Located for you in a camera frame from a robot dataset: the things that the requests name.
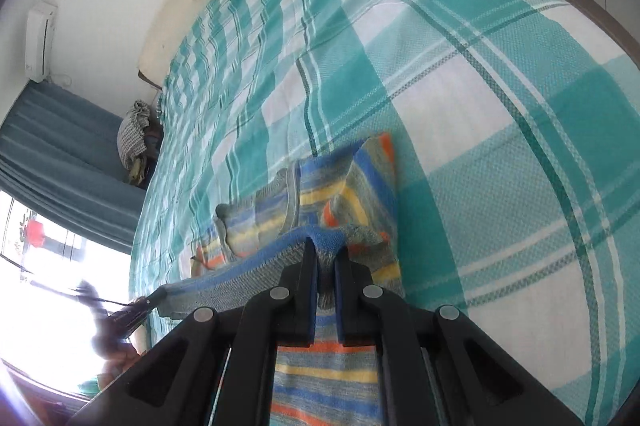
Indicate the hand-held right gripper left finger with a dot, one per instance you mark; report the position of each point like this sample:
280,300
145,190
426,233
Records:
300,306

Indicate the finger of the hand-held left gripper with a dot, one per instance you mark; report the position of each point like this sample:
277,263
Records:
147,302

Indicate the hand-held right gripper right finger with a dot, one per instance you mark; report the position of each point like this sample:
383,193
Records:
352,306

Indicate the striped knit sweater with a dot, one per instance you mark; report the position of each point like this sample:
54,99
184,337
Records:
325,386

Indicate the pile of clothes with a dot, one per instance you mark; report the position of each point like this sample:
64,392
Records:
132,136

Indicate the blue curtain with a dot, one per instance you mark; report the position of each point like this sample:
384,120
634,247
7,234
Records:
65,166

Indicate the teal plaid blanket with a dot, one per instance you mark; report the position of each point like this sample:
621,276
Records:
450,131

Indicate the white air conditioner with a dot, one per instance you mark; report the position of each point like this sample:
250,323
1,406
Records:
40,41

